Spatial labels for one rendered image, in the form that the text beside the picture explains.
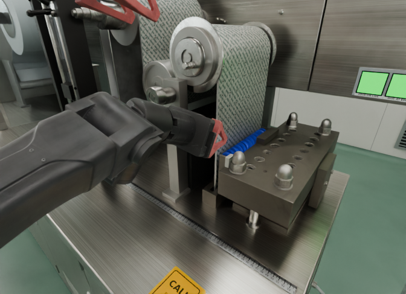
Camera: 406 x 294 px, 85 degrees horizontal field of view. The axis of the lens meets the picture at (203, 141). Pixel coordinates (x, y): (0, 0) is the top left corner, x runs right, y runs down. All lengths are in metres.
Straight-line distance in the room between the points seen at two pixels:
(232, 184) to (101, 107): 0.31
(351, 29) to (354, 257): 1.48
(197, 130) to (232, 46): 0.21
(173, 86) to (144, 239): 0.33
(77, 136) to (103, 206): 0.43
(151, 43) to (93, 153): 0.48
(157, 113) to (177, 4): 0.46
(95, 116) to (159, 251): 0.34
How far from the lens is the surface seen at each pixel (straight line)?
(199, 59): 0.46
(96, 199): 0.67
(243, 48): 0.54
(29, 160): 0.20
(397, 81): 0.70
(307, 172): 0.53
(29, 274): 1.86
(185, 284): 0.44
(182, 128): 0.34
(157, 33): 0.66
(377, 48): 0.70
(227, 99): 0.51
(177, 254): 0.50
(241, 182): 0.46
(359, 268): 1.83
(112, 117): 0.24
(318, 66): 0.72
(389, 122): 3.15
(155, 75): 0.60
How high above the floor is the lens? 1.30
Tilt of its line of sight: 26 degrees down
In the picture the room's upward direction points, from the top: straight up
